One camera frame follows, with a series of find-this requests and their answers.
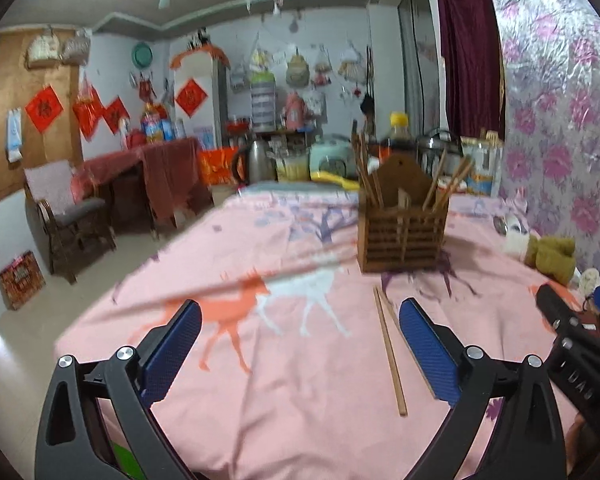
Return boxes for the brown plush toy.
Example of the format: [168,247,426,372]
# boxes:
[504,230,577,286]

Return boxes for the red box on floor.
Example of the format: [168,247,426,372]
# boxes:
[0,250,45,311]

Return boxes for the clear plastic bottle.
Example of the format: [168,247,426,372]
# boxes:
[463,130,502,197]

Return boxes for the wooden armchair grey cushion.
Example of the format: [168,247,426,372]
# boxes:
[23,159,116,284]

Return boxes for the brown wooden chopstick holder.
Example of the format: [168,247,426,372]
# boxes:
[358,153,448,273]

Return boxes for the pink deer print tablecloth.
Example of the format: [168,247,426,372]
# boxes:
[56,191,554,479]

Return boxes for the black pressure cooker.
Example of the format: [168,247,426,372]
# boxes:
[416,128,464,176]

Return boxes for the soy sauce bottle yellow cap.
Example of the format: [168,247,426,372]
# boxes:
[377,112,417,164]

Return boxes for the red covered side table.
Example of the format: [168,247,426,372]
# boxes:
[71,138,213,224]

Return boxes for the red gift box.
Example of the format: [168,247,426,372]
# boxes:
[197,148,238,186]

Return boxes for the yellow pan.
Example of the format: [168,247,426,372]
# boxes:
[310,171,360,192]

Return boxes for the mint green rice cooker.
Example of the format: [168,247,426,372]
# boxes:
[309,134,358,180]

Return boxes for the cooking oil bottle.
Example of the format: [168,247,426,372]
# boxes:
[140,102,168,143]

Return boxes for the stainless electric kettle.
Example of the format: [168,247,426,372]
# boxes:
[230,139,277,186]

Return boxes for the steel pot with lid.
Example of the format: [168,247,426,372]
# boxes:
[275,152,310,182]

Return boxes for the pink thermos jug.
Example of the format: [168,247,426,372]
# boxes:
[283,91,313,132]

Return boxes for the white refrigerator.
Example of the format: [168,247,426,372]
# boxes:
[170,44,230,150]

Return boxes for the stacked grey steamer containers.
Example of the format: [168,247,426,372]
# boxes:
[250,70,277,132]

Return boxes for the green round plate on wall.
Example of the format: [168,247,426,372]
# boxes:
[131,42,154,70]

